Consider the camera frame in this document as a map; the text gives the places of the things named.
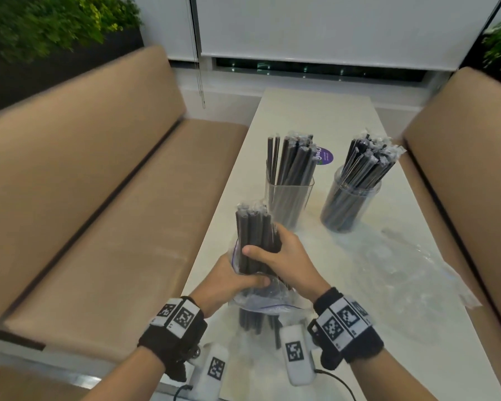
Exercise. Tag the person's right hand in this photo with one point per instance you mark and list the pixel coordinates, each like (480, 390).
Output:
(294, 263)

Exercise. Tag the bundle of black straws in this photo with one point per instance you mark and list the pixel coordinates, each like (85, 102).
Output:
(252, 229)

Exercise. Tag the wide white roller blind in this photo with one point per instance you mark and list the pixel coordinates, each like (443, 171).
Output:
(338, 24)

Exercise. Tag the person's left thumb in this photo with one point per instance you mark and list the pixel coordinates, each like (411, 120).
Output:
(254, 281)

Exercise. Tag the clear zip bag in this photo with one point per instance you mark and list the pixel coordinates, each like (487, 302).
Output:
(271, 298)

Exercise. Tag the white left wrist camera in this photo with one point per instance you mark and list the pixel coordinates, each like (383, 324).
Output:
(211, 371)

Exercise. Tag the empty clear plastic bag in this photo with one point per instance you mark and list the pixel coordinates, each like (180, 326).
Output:
(396, 283)

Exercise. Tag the dark window pane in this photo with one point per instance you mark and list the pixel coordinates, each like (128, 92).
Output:
(317, 70)

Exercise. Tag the black straws in square container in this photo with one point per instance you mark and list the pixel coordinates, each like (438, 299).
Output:
(294, 162)

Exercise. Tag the person's right thumb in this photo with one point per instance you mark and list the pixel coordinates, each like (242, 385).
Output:
(259, 253)

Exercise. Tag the clear square container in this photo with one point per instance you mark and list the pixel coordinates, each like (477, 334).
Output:
(290, 204)

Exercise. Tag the beige cushioned bench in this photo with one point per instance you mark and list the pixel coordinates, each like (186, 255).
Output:
(463, 162)
(87, 183)

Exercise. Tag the person's left forearm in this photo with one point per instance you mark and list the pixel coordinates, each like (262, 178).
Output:
(125, 377)

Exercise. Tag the purple round sticker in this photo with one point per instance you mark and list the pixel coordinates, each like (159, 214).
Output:
(326, 157)

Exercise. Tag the black straws in round jar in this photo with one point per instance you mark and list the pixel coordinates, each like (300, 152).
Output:
(365, 162)

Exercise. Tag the black planter box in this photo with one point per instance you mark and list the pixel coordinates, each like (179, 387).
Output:
(66, 75)
(471, 54)

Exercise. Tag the person's left hand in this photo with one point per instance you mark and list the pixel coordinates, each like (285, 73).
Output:
(217, 283)

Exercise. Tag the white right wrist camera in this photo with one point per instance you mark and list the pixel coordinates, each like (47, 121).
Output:
(297, 354)

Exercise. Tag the person's right forearm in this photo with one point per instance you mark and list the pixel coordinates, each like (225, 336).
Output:
(390, 377)

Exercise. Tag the clear round jar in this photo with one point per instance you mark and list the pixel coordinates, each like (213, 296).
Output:
(346, 204)

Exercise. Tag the narrow white roller blind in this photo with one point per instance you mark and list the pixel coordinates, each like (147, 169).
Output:
(167, 24)

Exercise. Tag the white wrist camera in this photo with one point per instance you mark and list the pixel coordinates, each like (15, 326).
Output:
(211, 371)
(297, 354)

